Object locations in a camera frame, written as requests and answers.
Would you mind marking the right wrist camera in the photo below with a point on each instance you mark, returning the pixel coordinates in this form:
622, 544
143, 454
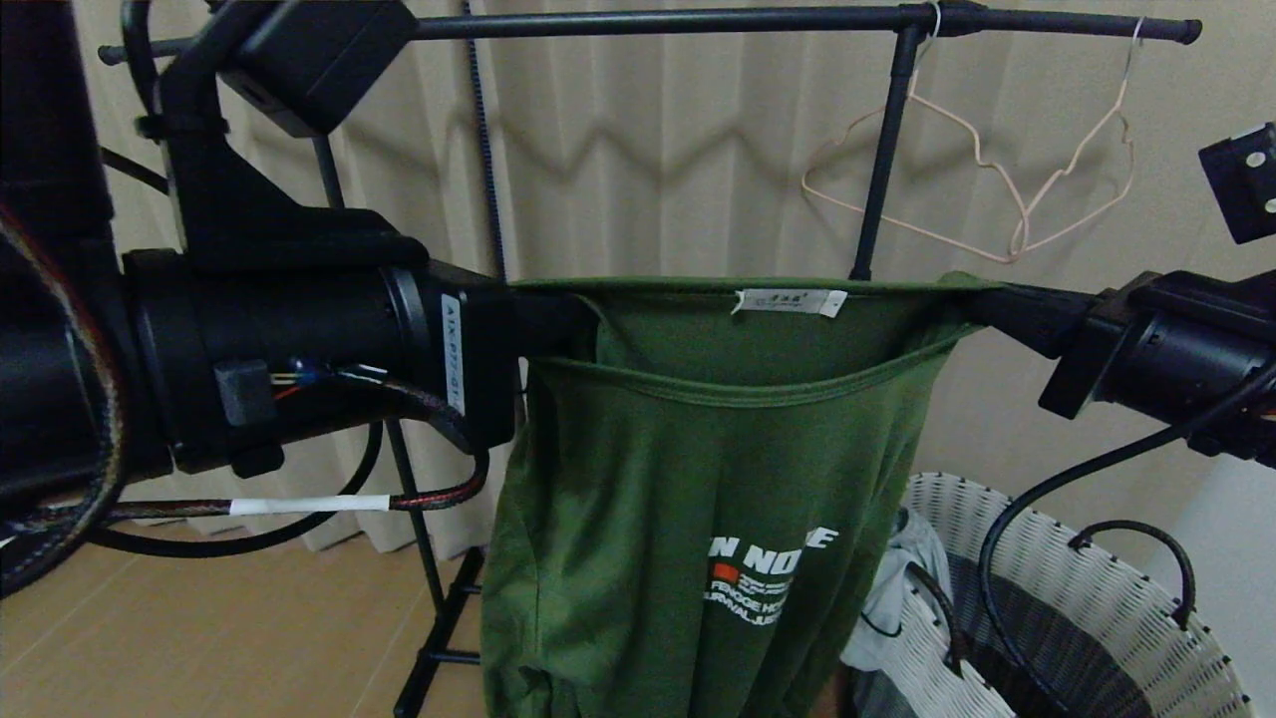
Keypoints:
1246, 189

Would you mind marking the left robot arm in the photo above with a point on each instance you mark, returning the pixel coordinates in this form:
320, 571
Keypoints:
40, 150

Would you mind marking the green printed t-shirt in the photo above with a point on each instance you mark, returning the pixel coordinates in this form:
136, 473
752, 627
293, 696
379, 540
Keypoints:
648, 449

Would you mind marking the pale grey garment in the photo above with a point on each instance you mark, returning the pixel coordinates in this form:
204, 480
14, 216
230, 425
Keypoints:
902, 578

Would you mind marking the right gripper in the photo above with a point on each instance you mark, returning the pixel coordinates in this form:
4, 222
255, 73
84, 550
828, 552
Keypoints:
1186, 369

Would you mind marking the white laundry basket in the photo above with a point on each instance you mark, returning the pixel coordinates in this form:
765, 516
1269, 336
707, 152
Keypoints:
1097, 598

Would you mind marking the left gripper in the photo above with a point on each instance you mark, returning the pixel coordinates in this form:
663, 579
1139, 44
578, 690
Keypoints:
299, 349

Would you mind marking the pink clothes hanger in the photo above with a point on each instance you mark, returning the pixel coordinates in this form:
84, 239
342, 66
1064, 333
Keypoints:
897, 219
1129, 150

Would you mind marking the black clothes rack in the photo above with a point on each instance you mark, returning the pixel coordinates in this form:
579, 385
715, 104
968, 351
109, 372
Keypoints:
698, 20

